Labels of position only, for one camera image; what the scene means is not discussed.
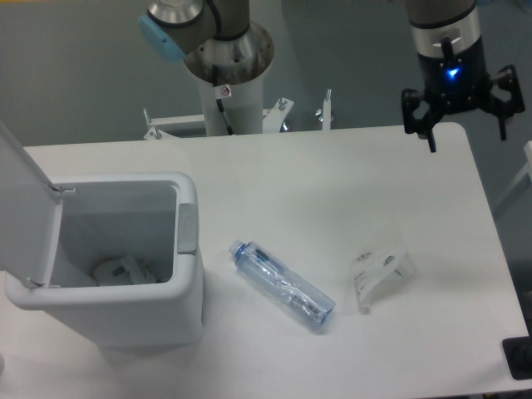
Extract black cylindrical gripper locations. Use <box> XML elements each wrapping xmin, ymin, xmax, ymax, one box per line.
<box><xmin>401</xmin><ymin>36</ymin><xmax>526</xmax><ymax>154</ymax></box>

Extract clear plastic wrapper with label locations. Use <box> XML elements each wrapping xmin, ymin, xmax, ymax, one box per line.
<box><xmin>352</xmin><ymin>244</ymin><xmax>414</xmax><ymax>314</ymax></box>

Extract clear plastic water bottle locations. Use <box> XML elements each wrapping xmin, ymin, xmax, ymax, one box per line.
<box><xmin>229</xmin><ymin>240</ymin><xmax>336</xmax><ymax>329</ymax></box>

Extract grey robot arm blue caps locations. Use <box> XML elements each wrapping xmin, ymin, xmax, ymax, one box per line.
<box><xmin>138</xmin><ymin>1</ymin><xmax>525</xmax><ymax>147</ymax></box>

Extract white trash can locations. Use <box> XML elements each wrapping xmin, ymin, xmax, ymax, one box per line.
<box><xmin>4</xmin><ymin>172</ymin><xmax>204</xmax><ymax>347</ymax></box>

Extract white crumpled trash in bin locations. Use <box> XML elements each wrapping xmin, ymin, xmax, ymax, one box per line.
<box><xmin>92</xmin><ymin>254</ymin><xmax>158</xmax><ymax>286</ymax></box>

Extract white trash can lid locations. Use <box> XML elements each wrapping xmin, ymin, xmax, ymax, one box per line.
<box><xmin>1</xmin><ymin>126</ymin><xmax>62</xmax><ymax>288</ymax></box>

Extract black object at right edge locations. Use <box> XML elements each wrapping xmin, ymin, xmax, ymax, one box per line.
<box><xmin>502</xmin><ymin>336</ymin><xmax>531</xmax><ymax>381</ymax></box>

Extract white frame at right edge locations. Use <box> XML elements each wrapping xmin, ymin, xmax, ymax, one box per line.
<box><xmin>492</xmin><ymin>141</ymin><xmax>531</xmax><ymax>219</ymax></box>

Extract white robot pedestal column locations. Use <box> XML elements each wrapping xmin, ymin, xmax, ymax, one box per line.
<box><xmin>198</xmin><ymin>77</ymin><xmax>264</xmax><ymax>136</ymax></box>

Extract black cable on pedestal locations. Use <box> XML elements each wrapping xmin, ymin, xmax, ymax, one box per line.
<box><xmin>212</xmin><ymin>64</ymin><xmax>234</xmax><ymax>136</ymax></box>

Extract white pedestal base frame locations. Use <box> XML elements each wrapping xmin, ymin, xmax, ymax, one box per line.
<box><xmin>143</xmin><ymin>88</ymin><xmax>334</xmax><ymax>140</ymax></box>

